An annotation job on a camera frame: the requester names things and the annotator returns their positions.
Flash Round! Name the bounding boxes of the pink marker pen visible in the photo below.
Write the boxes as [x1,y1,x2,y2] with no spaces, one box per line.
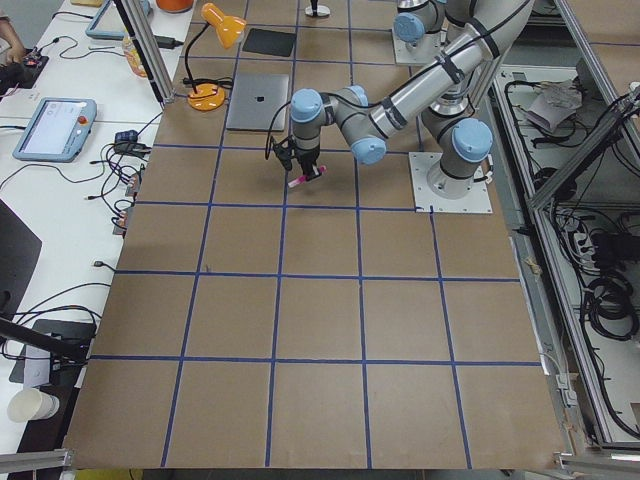
[287,165,327,188]

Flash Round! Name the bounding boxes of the person's forearm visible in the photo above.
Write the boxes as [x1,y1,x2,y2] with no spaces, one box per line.
[0,13,26,63]

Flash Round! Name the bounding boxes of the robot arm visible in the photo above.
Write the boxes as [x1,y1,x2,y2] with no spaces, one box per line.
[265,1,534,182]
[392,0,447,50]

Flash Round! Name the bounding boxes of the black mousepad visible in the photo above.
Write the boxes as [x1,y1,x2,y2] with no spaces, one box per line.
[242,28,297,57]

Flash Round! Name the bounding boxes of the silver closed laptop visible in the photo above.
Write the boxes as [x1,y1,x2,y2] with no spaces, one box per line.
[226,72,289,132]

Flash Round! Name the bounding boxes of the orange desk lamp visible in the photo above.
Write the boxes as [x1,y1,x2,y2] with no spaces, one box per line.
[183,1,247,112]

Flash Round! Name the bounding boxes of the orange cylindrical container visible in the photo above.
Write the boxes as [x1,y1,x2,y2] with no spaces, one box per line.
[156,0,194,14]

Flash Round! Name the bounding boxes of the black power adapter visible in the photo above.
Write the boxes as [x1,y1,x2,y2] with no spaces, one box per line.
[154,35,183,49]

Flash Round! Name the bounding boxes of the orange drink bottle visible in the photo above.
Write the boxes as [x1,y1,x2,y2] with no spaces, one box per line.
[122,34,147,78]

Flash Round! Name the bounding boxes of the far teach pendant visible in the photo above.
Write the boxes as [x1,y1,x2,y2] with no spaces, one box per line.
[85,0,126,41]

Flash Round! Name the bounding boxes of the teach pendant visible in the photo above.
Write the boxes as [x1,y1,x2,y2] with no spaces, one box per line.
[13,97,97,163]
[85,0,126,41]

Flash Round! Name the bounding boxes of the near teach pendant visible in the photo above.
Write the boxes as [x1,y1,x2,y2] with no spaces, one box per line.
[13,97,97,163]

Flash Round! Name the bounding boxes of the white paper cup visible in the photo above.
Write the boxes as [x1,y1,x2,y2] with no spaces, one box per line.
[7,388,60,423]

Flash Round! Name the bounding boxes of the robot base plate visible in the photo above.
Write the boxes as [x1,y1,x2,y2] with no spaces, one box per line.
[392,30,446,66]
[409,152,493,215]

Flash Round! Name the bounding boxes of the aluminium frame post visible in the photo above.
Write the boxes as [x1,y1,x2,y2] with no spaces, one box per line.
[114,0,175,105]

